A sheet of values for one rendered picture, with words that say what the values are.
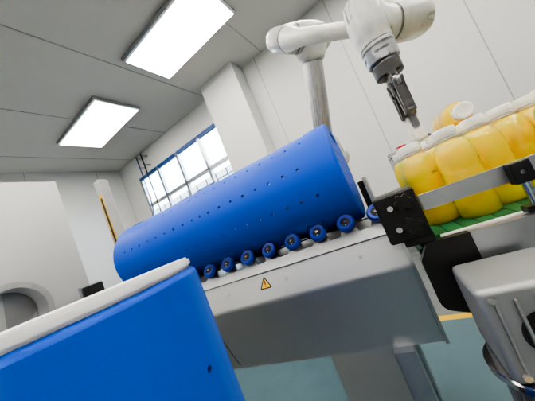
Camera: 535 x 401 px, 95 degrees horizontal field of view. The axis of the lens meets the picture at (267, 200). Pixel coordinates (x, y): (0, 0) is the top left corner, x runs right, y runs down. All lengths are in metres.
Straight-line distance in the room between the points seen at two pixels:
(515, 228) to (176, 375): 0.51
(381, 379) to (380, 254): 0.87
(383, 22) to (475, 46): 2.81
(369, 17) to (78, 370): 0.87
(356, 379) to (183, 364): 1.24
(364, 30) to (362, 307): 0.72
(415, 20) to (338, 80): 2.72
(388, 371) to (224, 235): 0.97
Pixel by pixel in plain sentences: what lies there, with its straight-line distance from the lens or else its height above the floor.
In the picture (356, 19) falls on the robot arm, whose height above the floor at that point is 1.46.
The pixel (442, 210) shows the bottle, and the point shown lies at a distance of 0.61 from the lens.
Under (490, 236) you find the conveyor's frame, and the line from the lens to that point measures 0.54.
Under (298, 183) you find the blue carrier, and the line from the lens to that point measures 0.61.
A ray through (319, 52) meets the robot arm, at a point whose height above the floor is 1.68.
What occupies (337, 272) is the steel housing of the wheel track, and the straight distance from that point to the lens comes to 0.64.
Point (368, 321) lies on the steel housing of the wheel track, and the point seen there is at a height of 0.72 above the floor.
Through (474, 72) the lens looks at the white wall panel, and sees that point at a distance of 3.56.
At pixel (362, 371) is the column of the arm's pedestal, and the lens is 1.42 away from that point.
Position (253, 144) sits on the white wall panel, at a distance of 3.63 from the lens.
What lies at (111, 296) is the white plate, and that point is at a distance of 0.24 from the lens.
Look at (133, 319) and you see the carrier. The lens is 0.24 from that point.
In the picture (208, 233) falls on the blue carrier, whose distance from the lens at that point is 0.75.
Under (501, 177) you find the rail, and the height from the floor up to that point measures 0.96.
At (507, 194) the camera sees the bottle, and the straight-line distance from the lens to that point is 0.64.
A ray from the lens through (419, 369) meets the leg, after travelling 0.79.
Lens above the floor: 1.04
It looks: 5 degrees up
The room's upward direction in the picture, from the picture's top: 22 degrees counter-clockwise
